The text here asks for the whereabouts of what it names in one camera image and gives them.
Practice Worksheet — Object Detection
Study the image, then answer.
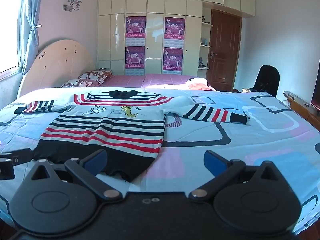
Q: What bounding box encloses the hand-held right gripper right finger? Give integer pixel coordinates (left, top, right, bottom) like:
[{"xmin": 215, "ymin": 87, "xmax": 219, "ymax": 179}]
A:
[{"xmin": 188, "ymin": 150, "xmax": 284, "ymax": 203}]

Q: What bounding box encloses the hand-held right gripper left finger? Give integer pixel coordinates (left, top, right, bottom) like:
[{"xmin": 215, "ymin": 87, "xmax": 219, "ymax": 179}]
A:
[{"xmin": 30, "ymin": 149, "xmax": 123, "ymax": 202}]

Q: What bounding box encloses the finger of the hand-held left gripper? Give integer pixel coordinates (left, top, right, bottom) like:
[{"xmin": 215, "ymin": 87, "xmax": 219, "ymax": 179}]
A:
[{"xmin": 0, "ymin": 149, "xmax": 33, "ymax": 180}]

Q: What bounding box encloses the striped knit sweater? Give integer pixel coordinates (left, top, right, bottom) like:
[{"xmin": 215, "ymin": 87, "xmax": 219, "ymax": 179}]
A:
[{"xmin": 14, "ymin": 90, "xmax": 248, "ymax": 182}]

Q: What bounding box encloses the light blue printed blanket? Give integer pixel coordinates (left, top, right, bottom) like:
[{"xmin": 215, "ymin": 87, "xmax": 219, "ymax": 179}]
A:
[{"xmin": 0, "ymin": 87, "xmax": 320, "ymax": 235}]

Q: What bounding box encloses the orange garment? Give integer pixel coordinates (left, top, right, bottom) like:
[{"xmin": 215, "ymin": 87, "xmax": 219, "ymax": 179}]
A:
[{"xmin": 188, "ymin": 83, "xmax": 212, "ymax": 91}]

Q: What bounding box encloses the heart patterned pillow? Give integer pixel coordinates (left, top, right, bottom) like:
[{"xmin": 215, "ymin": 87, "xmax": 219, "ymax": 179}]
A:
[
  {"xmin": 79, "ymin": 70, "xmax": 110, "ymax": 84},
  {"xmin": 61, "ymin": 79, "xmax": 87, "ymax": 88}
]

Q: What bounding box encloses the white and teal garment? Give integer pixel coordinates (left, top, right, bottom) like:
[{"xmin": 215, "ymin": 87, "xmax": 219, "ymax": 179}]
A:
[{"xmin": 185, "ymin": 78, "xmax": 208, "ymax": 85}]

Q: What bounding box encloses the pink checked bed sheet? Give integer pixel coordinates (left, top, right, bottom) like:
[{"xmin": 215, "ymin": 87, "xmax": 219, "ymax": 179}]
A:
[{"xmin": 89, "ymin": 74, "xmax": 218, "ymax": 92}]

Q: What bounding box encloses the black chair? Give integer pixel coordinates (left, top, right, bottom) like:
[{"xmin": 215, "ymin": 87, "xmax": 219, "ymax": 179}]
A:
[{"xmin": 252, "ymin": 65, "xmax": 280, "ymax": 98}]

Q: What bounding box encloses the cream rounded headboard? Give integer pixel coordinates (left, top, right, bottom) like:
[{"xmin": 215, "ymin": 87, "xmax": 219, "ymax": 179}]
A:
[{"xmin": 16, "ymin": 39, "xmax": 97, "ymax": 98}]

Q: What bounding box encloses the wooden cabinet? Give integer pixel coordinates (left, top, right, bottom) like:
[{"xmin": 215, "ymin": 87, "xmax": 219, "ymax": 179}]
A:
[{"xmin": 284, "ymin": 90, "xmax": 320, "ymax": 130}]

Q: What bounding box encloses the brown wooden door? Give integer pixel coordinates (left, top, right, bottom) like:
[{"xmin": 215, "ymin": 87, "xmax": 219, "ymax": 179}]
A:
[{"xmin": 206, "ymin": 9, "xmax": 242, "ymax": 91}]

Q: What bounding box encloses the cream corner shelf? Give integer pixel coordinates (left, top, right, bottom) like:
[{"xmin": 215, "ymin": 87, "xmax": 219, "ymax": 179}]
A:
[{"xmin": 199, "ymin": 15, "xmax": 213, "ymax": 70}]

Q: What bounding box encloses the dark television screen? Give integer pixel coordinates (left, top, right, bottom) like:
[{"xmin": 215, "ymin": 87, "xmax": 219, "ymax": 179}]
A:
[{"xmin": 310, "ymin": 74, "xmax": 320, "ymax": 111}]

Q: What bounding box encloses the window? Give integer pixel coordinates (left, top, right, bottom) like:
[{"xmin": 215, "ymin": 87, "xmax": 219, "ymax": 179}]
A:
[{"xmin": 0, "ymin": 0, "xmax": 24, "ymax": 74}]

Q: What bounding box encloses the light blue curtain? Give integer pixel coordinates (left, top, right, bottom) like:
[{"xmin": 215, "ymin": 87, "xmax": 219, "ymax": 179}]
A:
[{"xmin": 19, "ymin": 0, "xmax": 47, "ymax": 74}]

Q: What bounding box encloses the cream glossy wardrobe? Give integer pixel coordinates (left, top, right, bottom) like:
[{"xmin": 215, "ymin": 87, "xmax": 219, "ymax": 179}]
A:
[{"xmin": 97, "ymin": 0, "xmax": 255, "ymax": 77}]

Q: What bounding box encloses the purple wall poster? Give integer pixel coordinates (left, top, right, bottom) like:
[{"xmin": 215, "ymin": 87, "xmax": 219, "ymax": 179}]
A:
[
  {"xmin": 125, "ymin": 16, "xmax": 146, "ymax": 47},
  {"xmin": 125, "ymin": 46, "xmax": 145, "ymax": 76},
  {"xmin": 164, "ymin": 17, "xmax": 185, "ymax": 47},
  {"xmin": 162, "ymin": 47, "xmax": 184, "ymax": 75}
]

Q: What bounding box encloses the wall lamp with white shades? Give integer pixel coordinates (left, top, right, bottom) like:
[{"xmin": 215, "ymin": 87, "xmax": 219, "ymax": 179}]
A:
[{"xmin": 63, "ymin": 0, "xmax": 83, "ymax": 12}]

